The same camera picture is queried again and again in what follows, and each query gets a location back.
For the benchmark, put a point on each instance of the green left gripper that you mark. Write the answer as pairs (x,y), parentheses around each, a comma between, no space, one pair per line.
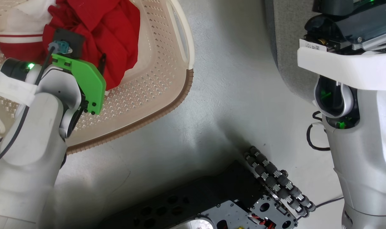
(89,84)

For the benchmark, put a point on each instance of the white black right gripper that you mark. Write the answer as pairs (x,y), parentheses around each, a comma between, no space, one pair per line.
(345,68)

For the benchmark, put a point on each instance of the red and white garment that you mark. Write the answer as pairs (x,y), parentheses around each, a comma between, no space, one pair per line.
(110,38)

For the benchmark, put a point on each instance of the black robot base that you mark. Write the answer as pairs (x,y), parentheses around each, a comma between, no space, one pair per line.
(193,203)

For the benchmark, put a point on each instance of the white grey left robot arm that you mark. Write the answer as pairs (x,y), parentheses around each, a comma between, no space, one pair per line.
(24,165)

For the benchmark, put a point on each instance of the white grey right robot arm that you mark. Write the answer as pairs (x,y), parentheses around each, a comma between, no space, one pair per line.
(368,152)

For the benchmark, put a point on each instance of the beige perforated plastic laundry basket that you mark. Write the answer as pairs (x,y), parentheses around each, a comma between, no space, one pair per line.
(155,79)

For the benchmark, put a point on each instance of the white cloth strip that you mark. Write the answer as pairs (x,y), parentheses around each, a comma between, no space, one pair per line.
(11,87)

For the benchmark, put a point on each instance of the black roller omni wheel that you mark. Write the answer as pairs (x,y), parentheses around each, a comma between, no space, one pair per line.
(275,178)

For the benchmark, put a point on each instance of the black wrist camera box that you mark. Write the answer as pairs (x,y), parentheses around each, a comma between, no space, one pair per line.
(70,39)

